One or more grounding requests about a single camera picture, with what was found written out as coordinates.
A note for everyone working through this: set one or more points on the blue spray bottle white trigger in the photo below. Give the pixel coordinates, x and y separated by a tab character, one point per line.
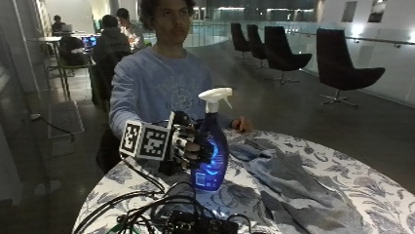
215	162

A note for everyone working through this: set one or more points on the white cube with black markers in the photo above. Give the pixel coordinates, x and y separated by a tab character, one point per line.
147	141

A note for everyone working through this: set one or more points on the grey towel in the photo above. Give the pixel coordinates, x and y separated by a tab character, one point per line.
299	182

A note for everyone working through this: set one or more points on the black electronics box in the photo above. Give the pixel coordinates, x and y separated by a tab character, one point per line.
199	224

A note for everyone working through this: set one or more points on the the person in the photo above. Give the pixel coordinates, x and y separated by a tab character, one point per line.
160	81

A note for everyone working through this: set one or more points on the black swivel lounge chair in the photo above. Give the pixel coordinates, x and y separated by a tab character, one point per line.
256	42
239	37
281	52
340	65

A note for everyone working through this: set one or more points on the white blue floral tablecloth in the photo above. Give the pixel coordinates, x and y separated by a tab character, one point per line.
347	162

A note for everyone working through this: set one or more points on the glass balustrade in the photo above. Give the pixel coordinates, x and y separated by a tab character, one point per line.
208	32

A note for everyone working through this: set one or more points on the grey floor mat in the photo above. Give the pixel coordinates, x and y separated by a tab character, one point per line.
65	118

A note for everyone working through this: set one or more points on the glowing blue screen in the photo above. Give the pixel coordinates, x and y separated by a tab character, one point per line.
90	41

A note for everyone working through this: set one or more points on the dark chair with green legs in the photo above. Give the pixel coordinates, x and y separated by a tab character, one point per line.
73	52

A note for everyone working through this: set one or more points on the tall round bar table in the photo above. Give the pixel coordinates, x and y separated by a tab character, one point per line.
53	40

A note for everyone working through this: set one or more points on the open laptop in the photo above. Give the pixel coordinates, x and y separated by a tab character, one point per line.
69	28

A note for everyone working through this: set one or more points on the metal wall handrail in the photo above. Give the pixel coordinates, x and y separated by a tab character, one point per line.
368	39

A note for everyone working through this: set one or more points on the framed wall picture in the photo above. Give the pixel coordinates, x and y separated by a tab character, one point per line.
377	10
349	11

